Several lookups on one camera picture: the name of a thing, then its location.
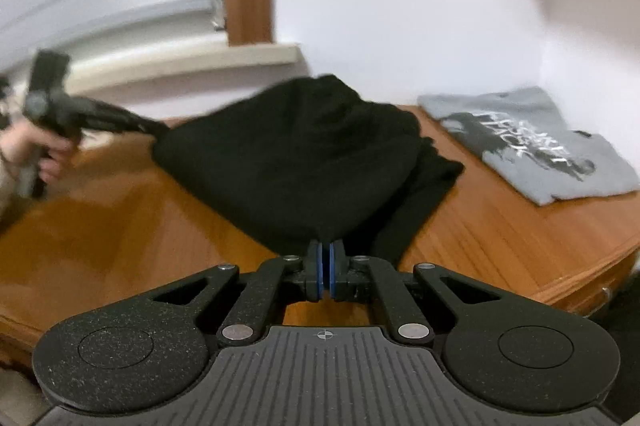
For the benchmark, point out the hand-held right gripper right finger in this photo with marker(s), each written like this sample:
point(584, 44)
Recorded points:
point(337, 273)

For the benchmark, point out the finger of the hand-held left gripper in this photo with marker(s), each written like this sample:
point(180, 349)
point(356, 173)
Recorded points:
point(130, 121)

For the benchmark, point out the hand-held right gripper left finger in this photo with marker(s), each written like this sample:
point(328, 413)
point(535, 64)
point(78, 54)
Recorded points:
point(317, 273)

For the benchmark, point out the black garment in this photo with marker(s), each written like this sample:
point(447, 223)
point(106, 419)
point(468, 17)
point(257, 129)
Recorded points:
point(300, 156)

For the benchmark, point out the person's left hand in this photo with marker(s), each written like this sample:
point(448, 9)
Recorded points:
point(15, 141)

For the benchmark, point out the cream window sill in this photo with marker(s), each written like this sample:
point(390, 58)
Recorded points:
point(175, 64)

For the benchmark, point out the grey printed t-shirt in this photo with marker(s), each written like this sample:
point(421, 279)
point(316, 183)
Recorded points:
point(540, 146)

